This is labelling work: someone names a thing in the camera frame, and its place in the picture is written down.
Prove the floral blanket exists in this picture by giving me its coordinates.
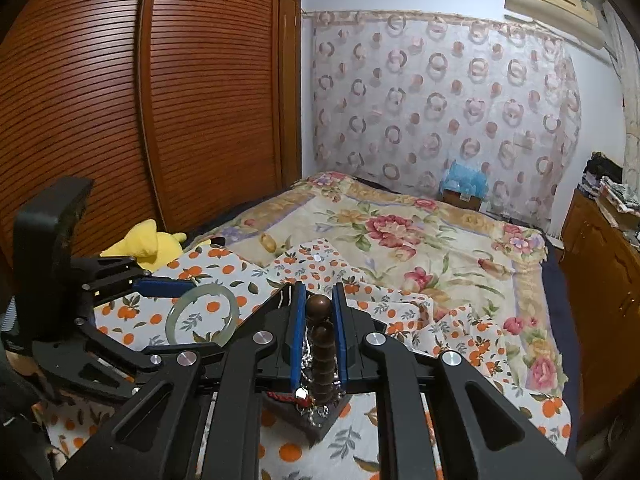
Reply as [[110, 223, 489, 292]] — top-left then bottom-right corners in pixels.
[[200, 170, 568, 406]]

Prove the yellow plush toy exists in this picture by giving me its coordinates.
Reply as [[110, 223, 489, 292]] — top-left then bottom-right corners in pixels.
[[100, 218, 188, 273]]

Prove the cream air conditioner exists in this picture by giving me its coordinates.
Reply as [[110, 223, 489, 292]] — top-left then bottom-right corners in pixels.
[[502, 0, 608, 51]]

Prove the blue plastic bag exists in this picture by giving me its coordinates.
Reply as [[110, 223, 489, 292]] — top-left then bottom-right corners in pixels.
[[442, 159, 490, 196]]

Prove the ring pattern sheer curtain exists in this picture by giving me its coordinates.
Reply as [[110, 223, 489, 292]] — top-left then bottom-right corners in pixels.
[[302, 9, 583, 231]]

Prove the navy bed sheet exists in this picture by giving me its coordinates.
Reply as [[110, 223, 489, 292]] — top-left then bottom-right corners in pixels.
[[540, 235, 583, 456]]

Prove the silver bracelet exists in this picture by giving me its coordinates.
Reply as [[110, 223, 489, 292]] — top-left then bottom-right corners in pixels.
[[294, 332, 331, 418]]

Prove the wooden louvered wardrobe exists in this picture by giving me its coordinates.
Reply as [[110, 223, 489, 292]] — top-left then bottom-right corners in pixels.
[[0, 0, 303, 286]]

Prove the small cardboard box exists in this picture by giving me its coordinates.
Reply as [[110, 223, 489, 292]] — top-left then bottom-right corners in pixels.
[[440, 189, 486, 214]]

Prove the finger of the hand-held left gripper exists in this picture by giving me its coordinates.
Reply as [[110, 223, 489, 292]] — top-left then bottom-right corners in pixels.
[[80, 256, 198, 307], [75, 317, 173, 376]]

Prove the dark wooden bead bracelet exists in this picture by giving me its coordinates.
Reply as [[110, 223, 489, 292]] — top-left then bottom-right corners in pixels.
[[302, 296, 346, 406]]

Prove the cream window curtain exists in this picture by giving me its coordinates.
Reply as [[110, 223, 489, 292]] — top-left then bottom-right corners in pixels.
[[602, 2, 640, 171]]

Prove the wooden cabinet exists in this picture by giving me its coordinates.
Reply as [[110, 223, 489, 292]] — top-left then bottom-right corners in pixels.
[[557, 187, 640, 431]]

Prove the pale jade bangle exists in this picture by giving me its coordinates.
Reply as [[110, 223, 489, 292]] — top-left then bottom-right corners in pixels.
[[165, 284, 241, 347]]

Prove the pile of folded clothes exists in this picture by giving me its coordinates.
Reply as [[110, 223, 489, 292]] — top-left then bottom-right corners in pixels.
[[582, 151, 640, 216]]

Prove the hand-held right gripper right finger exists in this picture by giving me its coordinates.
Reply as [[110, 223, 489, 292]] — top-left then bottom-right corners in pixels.
[[332, 282, 586, 480]]

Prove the orange print tablecloth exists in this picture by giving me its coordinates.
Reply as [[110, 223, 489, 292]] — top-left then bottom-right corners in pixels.
[[30, 237, 573, 480]]

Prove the black square box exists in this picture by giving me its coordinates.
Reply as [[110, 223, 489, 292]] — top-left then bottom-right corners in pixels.
[[260, 389, 354, 446]]

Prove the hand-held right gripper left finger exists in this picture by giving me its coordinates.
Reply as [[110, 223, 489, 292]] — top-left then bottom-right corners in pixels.
[[57, 282, 308, 480]]

